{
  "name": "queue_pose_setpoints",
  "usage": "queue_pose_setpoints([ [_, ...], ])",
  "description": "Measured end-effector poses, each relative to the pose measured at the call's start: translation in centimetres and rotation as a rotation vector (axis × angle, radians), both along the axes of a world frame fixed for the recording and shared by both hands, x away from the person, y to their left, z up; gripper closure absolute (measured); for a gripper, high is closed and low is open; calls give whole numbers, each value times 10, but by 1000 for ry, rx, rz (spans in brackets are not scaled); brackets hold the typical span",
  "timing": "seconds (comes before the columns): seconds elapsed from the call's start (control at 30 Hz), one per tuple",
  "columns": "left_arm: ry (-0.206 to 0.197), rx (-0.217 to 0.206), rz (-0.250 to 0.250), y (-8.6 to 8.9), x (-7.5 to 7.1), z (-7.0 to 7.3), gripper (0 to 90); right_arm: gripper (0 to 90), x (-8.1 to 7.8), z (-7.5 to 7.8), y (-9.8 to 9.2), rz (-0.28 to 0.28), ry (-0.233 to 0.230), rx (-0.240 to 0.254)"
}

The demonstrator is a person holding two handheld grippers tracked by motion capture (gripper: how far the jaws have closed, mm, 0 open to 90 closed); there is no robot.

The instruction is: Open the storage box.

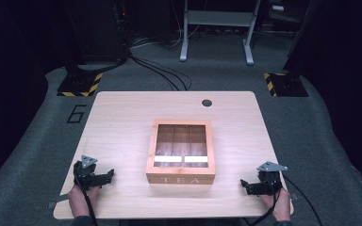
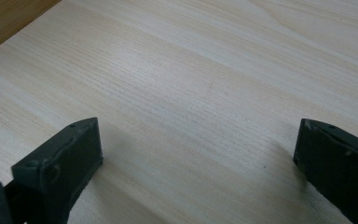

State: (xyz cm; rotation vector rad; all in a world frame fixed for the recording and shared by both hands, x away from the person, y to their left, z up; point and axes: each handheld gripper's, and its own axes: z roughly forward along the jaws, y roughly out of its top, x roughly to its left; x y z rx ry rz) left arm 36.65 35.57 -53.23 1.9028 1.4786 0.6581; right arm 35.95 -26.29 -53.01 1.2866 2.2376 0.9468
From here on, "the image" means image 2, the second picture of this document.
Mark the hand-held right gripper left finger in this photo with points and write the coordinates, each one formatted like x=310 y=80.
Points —
x=62 y=165

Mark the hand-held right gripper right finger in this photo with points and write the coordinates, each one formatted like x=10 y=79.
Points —
x=338 y=161

